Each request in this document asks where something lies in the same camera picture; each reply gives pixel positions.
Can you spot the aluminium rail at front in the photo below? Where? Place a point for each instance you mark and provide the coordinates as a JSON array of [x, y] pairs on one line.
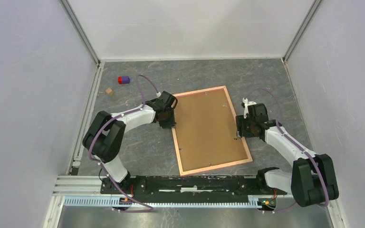
[[97, 186]]

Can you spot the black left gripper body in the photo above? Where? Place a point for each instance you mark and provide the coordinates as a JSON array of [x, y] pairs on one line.
[[168, 120]]

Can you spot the small brown wooden cube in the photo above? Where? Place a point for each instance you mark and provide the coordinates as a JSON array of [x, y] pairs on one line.
[[109, 92]]

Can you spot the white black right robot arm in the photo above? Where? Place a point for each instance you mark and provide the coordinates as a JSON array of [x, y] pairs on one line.
[[312, 180]]

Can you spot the brown cardboard backing board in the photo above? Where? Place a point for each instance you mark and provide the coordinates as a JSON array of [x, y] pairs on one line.
[[209, 129]]

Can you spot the slotted white cable duct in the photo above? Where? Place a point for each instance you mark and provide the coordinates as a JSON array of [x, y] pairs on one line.
[[91, 201]]

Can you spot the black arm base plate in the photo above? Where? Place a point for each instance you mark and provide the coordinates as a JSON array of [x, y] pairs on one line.
[[195, 189]]

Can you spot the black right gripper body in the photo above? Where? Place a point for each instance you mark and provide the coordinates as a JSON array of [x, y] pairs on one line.
[[247, 129]]

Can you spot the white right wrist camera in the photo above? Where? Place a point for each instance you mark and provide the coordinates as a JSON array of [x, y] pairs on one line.
[[246, 103]]

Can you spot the pink wooden picture frame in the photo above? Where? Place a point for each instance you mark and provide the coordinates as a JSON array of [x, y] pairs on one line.
[[214, 168]]

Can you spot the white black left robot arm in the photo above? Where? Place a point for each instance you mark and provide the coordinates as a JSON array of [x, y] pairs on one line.
[[104, 137]]

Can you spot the red purple toy block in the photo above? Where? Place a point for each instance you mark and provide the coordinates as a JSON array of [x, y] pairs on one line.
[[122, 80]]

